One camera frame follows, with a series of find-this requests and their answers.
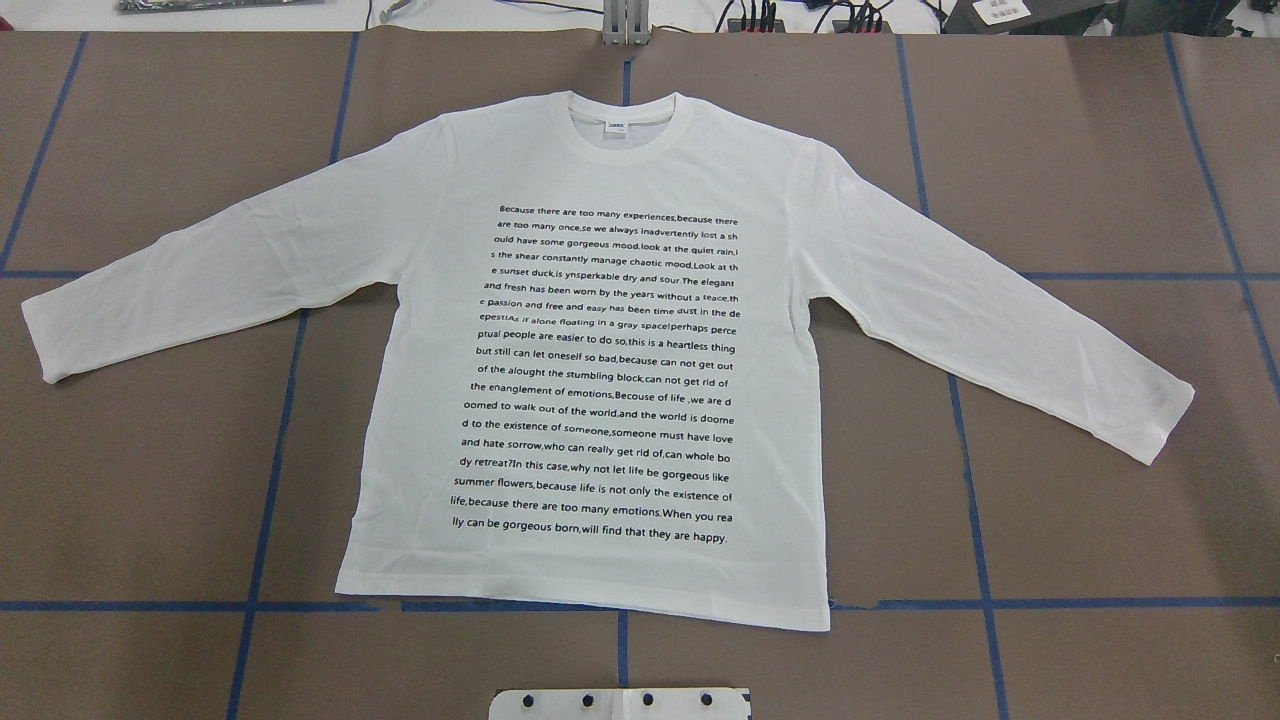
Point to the white long-sleeve printed shirt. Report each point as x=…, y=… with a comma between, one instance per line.
x=600, y=384

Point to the black power strip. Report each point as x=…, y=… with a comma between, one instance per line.
x=849, y=18

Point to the black box with label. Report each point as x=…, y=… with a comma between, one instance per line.
x=1127, y=18

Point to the grey aluminium frame post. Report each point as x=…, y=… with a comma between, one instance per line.
x=626, y=22

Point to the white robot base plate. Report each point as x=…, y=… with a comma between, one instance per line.
x=622, y=703

